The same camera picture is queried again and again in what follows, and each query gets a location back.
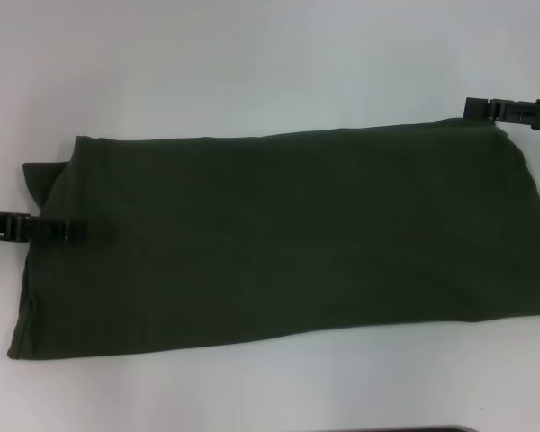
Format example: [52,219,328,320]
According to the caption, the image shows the dark green printed t-shirt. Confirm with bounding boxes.
[6,117,540,362]

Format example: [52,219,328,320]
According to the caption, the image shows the dark grey robot base edge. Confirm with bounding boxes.
[323,425,476,432]

